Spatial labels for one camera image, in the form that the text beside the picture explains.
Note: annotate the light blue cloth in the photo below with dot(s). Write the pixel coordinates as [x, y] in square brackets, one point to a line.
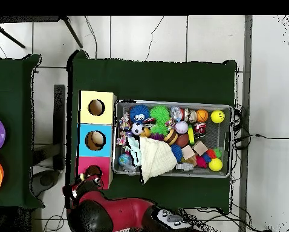
[134, 147]

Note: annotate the cream white waffle cloth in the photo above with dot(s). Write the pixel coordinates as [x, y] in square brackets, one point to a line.
[156, 157]

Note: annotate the yellow duck plush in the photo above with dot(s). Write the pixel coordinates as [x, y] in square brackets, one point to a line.
[82, 178]

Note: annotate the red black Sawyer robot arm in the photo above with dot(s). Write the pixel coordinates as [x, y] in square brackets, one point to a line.
[125, 210]

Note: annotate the wooden box with three holes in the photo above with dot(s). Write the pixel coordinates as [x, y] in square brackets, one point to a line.
[96, 145]

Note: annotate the small soccer ball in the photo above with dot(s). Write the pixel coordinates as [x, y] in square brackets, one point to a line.
[137, 128]

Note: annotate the blue spiky ball with eyes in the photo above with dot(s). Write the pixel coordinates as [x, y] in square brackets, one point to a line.
[139, 113]

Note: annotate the large green spiky ball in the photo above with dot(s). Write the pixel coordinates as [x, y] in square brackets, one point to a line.
[159, 114]

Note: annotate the toy hamburger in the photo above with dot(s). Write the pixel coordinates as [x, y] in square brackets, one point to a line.
[170, 137]

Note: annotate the plain wooden cube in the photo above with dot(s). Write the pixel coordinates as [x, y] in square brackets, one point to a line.
[188, 152]

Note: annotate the small orange basketball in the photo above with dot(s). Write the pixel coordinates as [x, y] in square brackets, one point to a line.
[202, 115]

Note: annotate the multicoloured spiky caterpillar toy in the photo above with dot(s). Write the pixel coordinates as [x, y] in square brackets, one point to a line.
[202, 162]

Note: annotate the yellow foam ball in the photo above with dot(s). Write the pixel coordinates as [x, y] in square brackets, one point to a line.
[217, 116]

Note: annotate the black upright panel stand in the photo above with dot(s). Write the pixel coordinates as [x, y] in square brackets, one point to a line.
[59, 108]

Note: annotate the black tripod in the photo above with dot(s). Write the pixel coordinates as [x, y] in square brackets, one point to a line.
[73, 32]

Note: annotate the dark green side tablecloth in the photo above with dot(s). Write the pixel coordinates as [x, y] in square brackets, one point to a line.
[11, 72]

